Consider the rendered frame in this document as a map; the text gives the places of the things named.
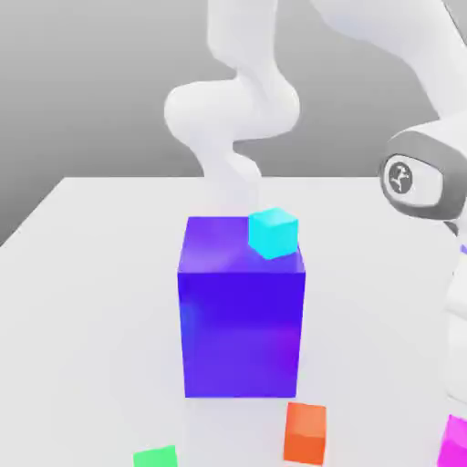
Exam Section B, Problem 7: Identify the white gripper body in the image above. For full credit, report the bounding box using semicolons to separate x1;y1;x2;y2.
444;271;467;403

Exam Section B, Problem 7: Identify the small green cube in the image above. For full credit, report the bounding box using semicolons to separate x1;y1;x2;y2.
132;444;179;467

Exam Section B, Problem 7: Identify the small orange cube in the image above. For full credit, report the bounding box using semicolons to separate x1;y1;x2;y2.
283;401;327;467

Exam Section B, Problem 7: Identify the small magenta cube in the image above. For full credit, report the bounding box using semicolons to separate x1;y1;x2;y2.
436;413;467;467

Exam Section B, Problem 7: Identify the large purple box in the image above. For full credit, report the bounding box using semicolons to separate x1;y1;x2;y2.
177;215;306;400

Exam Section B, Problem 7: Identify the small cyan cube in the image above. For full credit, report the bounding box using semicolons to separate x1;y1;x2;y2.
247;206;299;261

